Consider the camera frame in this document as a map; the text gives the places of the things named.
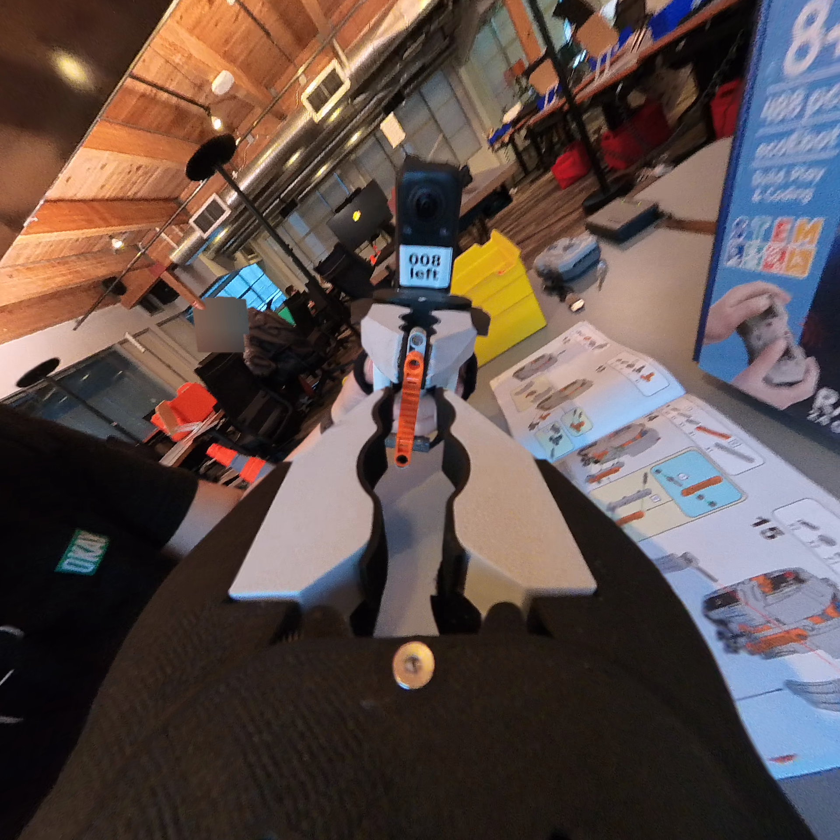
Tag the black monitor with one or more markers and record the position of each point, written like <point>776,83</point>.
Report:
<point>361,213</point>

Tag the black pole with base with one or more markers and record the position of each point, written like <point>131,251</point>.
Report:
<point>577,118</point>

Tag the grey toy robot body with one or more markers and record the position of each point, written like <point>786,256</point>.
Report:
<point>568,259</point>

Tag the person's black sweater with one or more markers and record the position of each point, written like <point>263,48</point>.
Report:
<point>59,492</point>

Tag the orange perforated building beam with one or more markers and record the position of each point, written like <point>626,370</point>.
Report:
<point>410,407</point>

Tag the grey perforated building beam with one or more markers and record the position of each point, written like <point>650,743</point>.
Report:
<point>415,340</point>

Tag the blue robot kit box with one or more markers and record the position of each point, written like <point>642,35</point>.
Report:
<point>774,197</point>

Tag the metal ventilation duct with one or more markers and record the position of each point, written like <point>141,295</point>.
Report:
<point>295,138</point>

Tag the shelf with blue bins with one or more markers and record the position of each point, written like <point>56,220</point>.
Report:
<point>590,59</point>

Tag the black round-top floor stand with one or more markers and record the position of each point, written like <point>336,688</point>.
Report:
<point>210,156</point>

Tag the yellow plastic bin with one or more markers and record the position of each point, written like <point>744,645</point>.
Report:
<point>499,289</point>

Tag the flat black device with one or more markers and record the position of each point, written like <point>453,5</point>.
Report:
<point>623,220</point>

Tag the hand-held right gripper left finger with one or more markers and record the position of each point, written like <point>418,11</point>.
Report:
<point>308,525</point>

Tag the light grey desk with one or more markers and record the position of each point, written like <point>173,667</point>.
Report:
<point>610,318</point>

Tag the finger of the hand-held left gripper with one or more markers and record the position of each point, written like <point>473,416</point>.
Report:
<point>384,341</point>
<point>449,344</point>

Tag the red storage bin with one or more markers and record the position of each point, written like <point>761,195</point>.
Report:
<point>623,148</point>
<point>727,108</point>
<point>571,164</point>

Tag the person's left hand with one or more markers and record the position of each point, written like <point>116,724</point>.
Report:
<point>425,412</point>

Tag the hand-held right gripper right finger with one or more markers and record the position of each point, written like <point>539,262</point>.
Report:
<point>518,525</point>

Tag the orange chair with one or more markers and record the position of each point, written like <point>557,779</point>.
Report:
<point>187,410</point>

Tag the open instruction booklet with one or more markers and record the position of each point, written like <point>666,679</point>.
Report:
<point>689,459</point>

